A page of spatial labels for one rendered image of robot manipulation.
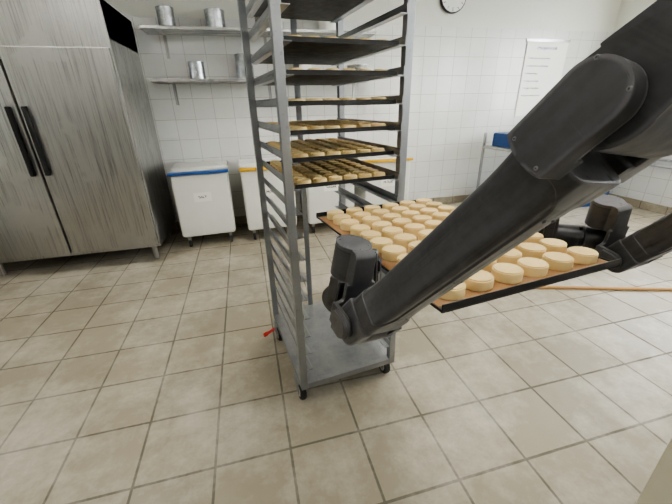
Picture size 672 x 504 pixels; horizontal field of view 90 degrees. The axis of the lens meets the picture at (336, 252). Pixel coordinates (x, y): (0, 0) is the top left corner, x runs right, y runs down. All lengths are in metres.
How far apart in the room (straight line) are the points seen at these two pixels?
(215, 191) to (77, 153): 1.08
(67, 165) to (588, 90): 3.41
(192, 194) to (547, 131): 3.40
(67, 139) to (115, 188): 0.46
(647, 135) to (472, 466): 1.49
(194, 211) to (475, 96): 3.65
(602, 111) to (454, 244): 0.15
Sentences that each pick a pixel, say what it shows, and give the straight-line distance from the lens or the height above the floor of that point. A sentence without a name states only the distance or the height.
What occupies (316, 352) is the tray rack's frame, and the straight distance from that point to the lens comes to 1.80.
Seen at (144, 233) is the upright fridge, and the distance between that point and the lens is 3.46.
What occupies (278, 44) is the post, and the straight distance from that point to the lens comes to 1.18.
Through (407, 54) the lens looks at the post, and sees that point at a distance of 1.35.
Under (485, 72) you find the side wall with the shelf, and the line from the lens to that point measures 5.07.
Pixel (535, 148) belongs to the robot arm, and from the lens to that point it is 0.25.
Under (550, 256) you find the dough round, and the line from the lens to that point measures 0.74.
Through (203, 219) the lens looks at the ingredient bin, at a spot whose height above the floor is 0.30.
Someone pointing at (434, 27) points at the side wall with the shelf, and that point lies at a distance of 4.72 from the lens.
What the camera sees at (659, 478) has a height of 0.39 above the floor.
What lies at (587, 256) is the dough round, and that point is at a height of 1.04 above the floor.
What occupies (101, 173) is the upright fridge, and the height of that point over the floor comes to 0.84.
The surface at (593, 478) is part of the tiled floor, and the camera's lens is 1.81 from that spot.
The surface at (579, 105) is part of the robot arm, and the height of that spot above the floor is 1.31.
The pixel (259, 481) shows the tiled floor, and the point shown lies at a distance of 1.58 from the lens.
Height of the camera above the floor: 1.31
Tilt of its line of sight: 24 degrees down
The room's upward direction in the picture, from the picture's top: 1 degrees counter-clockwise
